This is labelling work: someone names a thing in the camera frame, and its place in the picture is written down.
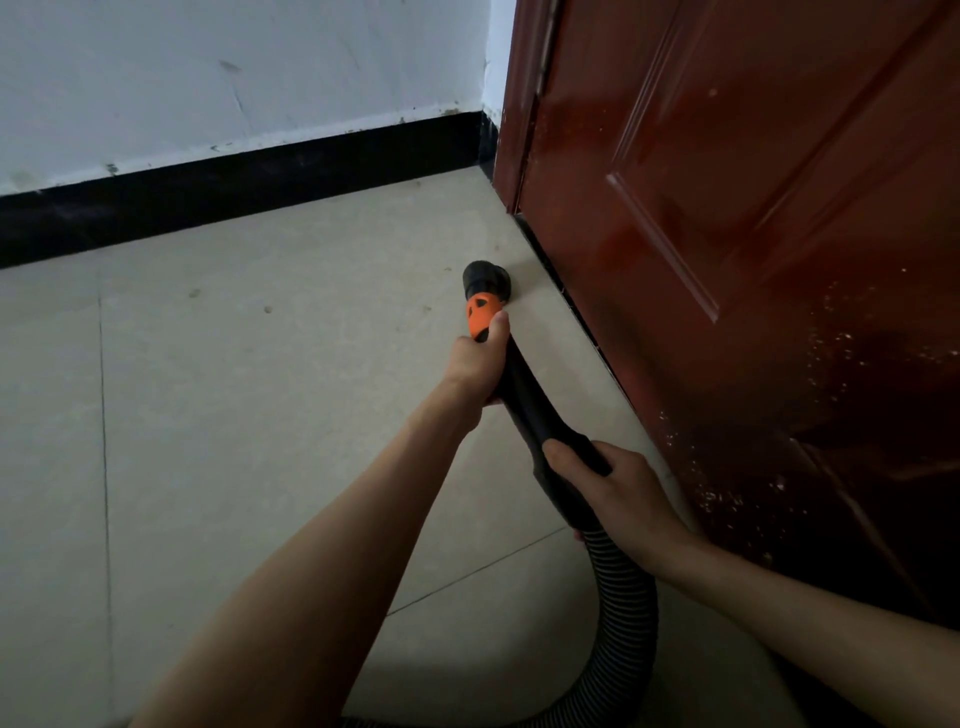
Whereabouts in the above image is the person's left forearm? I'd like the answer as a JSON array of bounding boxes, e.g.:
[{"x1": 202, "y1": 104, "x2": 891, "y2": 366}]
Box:
[{"x1": 127, "y1": 397, "x2": 481, "y2": 728}]

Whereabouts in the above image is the black ribbed vacuum hose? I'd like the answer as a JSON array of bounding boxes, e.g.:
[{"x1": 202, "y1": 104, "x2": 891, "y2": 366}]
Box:
[{"x1": 337, "y1": 260, "x2": 660, "y2": 728}]

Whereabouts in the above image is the person's left hand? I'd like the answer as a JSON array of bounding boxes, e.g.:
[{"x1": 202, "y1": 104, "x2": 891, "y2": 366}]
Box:
[{"x1": 438, "y1": 309, "x2": 513, "y2": 436}]

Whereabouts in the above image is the person's right hand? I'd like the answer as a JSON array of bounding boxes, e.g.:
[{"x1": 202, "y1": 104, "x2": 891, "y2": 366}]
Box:
[{"x1": 541, "y1": 438, "x2": 710, "y2": 586}]

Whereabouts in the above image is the red-brown wooden door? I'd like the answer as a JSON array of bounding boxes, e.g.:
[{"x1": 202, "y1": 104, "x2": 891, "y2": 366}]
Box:
[{"x1": 491, "y1": 0, "x2": 960, "y2": 631}]

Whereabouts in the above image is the person's right forearm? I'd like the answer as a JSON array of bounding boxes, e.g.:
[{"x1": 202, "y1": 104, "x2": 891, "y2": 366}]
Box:
[{"x1": 671, "y1": 539, "x2": 960, "y2": 728}]

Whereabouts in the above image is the black baseboard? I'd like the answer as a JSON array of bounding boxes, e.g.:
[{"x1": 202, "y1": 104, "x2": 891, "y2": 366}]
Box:
[{"x1": 0, "y1": 110, "x2": 500, "y2": 270}]

